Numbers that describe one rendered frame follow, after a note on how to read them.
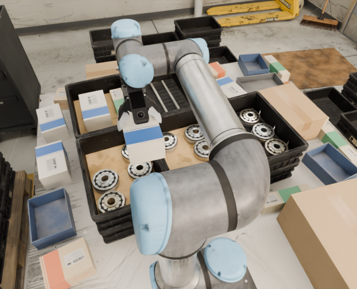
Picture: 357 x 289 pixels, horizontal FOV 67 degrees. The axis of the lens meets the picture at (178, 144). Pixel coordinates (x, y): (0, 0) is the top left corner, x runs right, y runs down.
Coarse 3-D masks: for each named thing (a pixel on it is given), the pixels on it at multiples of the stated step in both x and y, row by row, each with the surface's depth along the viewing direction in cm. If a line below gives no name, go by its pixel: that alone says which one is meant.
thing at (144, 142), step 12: (132, 120) 92; (156, 120) 92; (132, 132) 88; (144, 132) 89; (156, 132) 89; (132, 144) 85; (144, 144) 85; (156, 144) 87; (132, 156) 88; (144, 156) 89; (156, 156) 91
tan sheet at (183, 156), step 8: (184, 128) 132; (176, 136) 129; (184, 144) 126; (192, 144) 126; (176, 152) 123; (184, 152) 123; (192, 152) 123; (168, 160) 120; (176, 160) 120; (184, 160) 120; (192, 160) 120; (176, 168) 117
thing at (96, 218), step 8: (112, 128) 118; (88, 136) 115; (80, 152) 109; (80, 160) 107; (160, 160) 107; (88, 192) 97; (88, 200) 95; (120, 208) 93; (128, 208) 93; (96, 216) 91; (104, 216) 91; (112, 216) 93
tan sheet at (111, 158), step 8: (96, 152) 122; (104, 152) 122; (112, 152) 122; (120, 152) 122; (88, 160) 119; (96, 160) 119; (104, 160) 119; (112, 160) 119; (120, 160) 119; (88, 168) 116; (96, 168) 116; (104, 168) 116; (112, 168) 116; (120, 168) 117; (120, 176) 114; (128, 176) 114; (120, 184) 111; (128, 184) 111; (96, 192) 109; (128, 192) 109; (96, 200) 106; (128, 200) 106
